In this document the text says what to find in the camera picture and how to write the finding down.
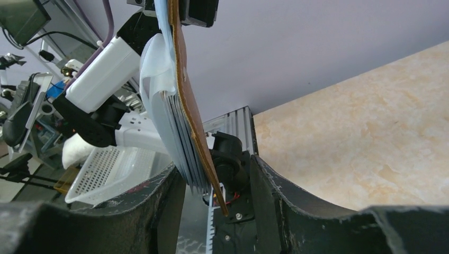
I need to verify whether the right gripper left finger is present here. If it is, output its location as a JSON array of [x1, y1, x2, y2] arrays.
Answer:
[[1, 165, 186, 253]]

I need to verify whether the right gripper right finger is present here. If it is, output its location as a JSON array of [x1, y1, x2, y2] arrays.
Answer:
[[250, 156, 448, 253]]

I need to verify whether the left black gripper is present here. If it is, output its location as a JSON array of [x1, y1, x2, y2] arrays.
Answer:
[[127, 0, 219, 28]]

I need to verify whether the brown leather card holder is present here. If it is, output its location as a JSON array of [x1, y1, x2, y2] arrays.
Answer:
[[139, 0, 229, 216]]

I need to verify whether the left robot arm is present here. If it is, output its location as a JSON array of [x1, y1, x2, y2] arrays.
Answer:
[[54, 1, 219, 155]]

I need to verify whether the white perforated plastic basket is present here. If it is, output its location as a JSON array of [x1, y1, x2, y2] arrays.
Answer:
[[65, 146, 172, 206]]

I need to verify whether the white slotted cable duct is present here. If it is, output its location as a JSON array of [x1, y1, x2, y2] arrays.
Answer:
[[205, 205, 215, 254]]

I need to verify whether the aluminium front frame rail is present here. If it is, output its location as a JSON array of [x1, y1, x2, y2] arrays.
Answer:
[[203, 106, 258, 155]]

